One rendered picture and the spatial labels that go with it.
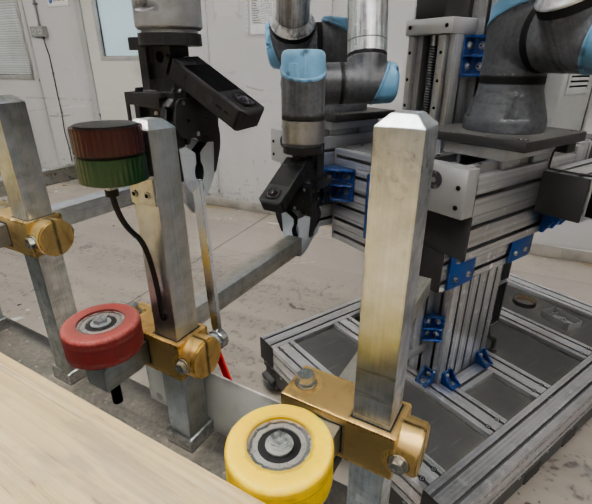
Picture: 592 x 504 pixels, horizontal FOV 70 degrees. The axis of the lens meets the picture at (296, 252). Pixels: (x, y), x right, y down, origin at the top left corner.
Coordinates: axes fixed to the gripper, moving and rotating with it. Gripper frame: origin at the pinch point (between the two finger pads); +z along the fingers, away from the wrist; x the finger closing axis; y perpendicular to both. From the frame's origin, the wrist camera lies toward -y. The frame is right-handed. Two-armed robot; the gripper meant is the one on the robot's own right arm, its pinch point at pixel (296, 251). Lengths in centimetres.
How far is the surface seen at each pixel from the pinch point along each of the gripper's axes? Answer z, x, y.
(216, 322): -4.0, -6.7, -31.6
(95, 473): -7, -15, -54
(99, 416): -7, -11, -51
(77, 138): -28, -4, -43
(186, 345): -4.0, -6.7, -37.0
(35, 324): 83, 159, 22
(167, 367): -0.7, -4.4, -38.1
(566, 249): 76, -64, 236
